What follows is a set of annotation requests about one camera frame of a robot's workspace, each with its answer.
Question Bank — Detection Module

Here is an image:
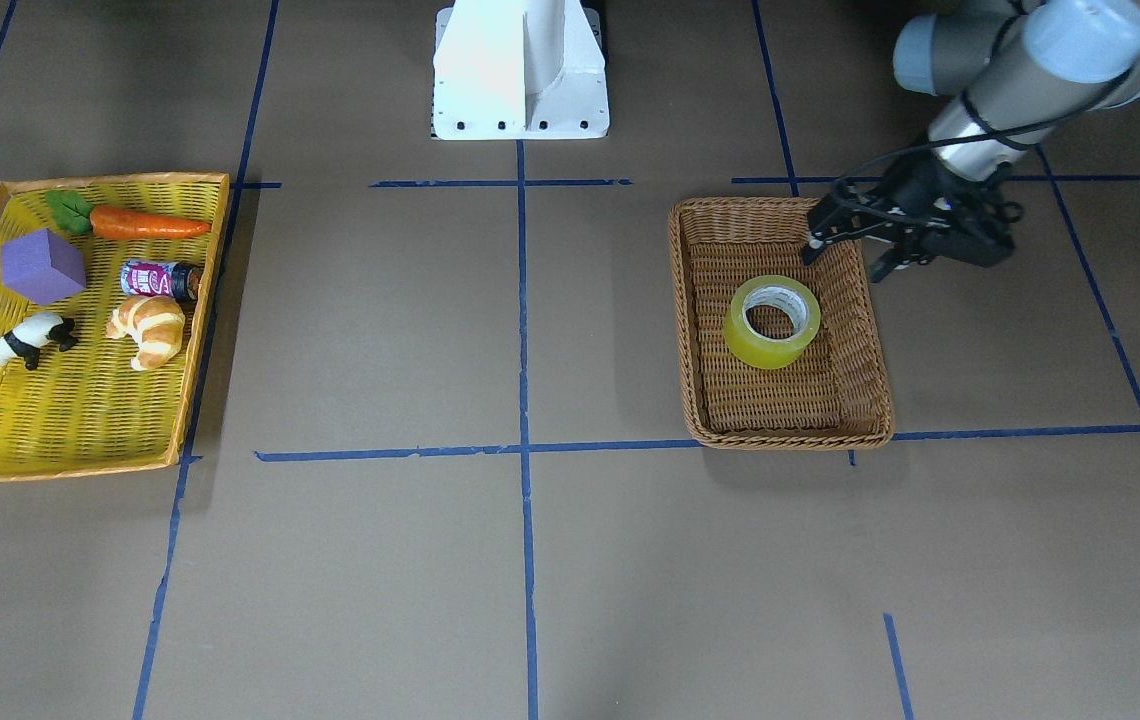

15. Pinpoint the small purple can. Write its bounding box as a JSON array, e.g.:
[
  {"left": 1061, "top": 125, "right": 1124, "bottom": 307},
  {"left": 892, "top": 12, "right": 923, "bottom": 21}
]
[{"left": 119, "top": 257, "right": 205, "bottom": 304}]

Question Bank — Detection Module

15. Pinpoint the toy croissant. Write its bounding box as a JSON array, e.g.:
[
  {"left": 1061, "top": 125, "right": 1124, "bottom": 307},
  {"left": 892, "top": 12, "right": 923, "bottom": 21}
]
[{"left": 105, "top": 295, "right": 186, "bottom": 373}]

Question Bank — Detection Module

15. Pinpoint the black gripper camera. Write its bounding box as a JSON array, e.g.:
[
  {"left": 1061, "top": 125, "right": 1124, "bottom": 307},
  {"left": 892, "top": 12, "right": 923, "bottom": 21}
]
[{"left": 922, "top": 201, "right": 1023, "bottom": 268}]

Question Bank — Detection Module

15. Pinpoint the toy carrot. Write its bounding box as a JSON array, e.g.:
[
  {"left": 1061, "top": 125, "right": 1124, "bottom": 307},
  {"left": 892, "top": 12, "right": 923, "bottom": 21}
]
[{"left": 43, "top": 190, "right": 212, "bottom": 242}]

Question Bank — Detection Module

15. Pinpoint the purple foam cube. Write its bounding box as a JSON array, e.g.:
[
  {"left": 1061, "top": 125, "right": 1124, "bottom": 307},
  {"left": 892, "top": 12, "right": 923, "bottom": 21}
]
[{"left": 0, "top": 228, "right": 87, "bottom": 306}]

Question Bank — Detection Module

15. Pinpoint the yellow tape roll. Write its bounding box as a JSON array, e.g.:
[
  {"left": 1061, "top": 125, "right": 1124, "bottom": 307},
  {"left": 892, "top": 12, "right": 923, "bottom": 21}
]
[{"left": 724, "top": 275, "right": 822, "bottom": 370}]

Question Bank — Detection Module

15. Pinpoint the yellow woven basket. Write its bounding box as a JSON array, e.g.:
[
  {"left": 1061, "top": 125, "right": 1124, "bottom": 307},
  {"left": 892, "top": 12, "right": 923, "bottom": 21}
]
[{"left": 0, "top": 172, "right": 233, "bottom": 482}]

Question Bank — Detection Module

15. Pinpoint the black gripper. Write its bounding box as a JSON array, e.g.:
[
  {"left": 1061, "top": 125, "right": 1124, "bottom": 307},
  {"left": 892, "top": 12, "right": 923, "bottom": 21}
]
[{"left": 800, "top": 152, "right": 1004, "bottom": 284}]

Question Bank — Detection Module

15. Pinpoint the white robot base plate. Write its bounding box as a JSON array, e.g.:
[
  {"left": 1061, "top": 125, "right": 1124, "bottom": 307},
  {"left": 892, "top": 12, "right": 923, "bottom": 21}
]
[{"left": 430, "top": 1, "right": 611, "bottom": 141}]

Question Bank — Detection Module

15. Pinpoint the brown wicker basket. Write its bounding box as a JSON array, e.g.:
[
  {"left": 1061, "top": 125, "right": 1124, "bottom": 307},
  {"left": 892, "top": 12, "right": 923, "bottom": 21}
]
[{"left": 669, "top": 197, "right": 895, "bottom": 450}]

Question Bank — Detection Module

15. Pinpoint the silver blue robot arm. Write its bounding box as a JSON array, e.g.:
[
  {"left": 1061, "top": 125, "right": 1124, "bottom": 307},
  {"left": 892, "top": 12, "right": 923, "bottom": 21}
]
[{"left": 800, "top": 1, "right": 1140, "bottom": 281}]

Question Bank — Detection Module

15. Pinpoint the toy panda figure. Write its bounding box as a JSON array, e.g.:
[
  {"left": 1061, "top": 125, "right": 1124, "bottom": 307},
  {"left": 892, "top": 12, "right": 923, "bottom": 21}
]
[{"left": 0, "top": 311, "right": 78, "bottom": 370}]

